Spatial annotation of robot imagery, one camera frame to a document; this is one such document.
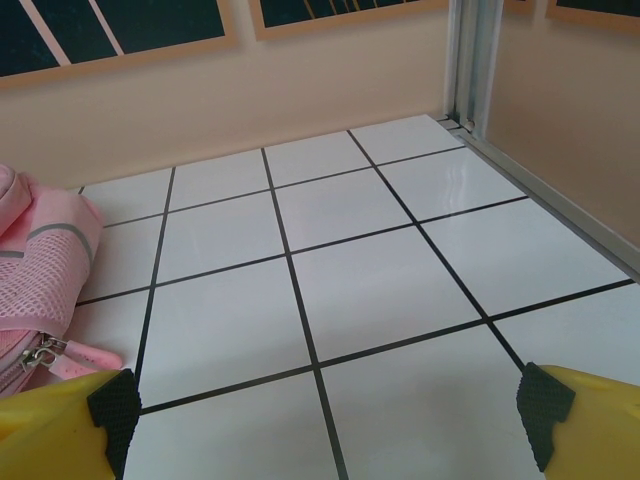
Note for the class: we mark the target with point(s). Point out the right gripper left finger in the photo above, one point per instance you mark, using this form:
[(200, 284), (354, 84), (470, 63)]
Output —
[(55, 435)]

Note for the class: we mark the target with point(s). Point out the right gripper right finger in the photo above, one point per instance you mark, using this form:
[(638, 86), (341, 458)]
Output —
[(590, 430)]

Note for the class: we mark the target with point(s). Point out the pink backpack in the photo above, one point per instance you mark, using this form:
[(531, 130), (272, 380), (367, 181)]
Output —
[(40, 260)]

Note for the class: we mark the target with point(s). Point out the aluminium table side rail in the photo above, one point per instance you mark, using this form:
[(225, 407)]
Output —
[(550, 200)]

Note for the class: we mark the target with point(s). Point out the aluminium corner post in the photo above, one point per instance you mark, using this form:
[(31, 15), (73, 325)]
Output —
[(472, 60)]

